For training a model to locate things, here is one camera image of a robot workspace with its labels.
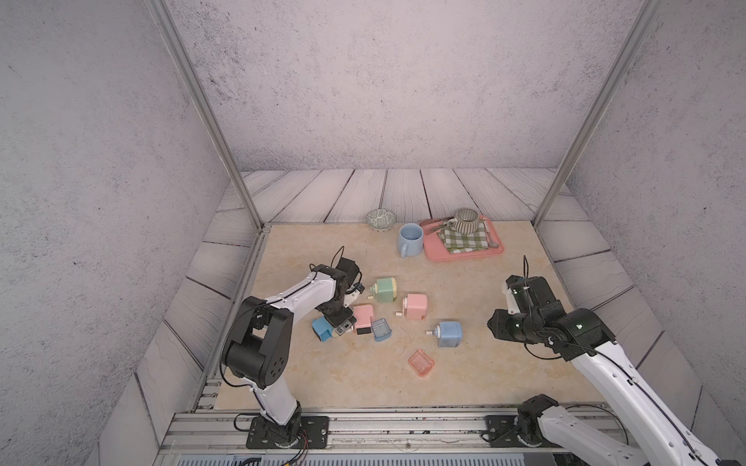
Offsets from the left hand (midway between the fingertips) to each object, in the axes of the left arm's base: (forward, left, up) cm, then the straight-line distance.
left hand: (336, 318), depth 91 cm
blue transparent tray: (-3, -14, -3) cm, 14 cm away
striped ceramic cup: (+37, -47, +5) cm, 60 cm away
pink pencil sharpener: (-1, -8, +2) cm, 8 cm away
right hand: (-10, -42, +15) cm, 46 cm away
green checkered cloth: (+32, -43, -1) cm, 54 cm away
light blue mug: (+28, -25, +5) cm, 38 cm away
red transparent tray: (-13, -25, -3) cm, 29 cm away
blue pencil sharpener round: (-4, +3, +3) cm, 6 cm away
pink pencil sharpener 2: (+1, -24, +4) cm, 24 cm away
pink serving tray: (+29, -35, -2) cm, 45 cm away
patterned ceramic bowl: (+45, -15, -1) cm, 48 cm away
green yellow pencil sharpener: (+8, -15, +3) cm, 17 cm away
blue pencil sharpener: (-8, -33, +4) cm, 34 cm away
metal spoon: (+31, -57, -2) cm, 65 cm away
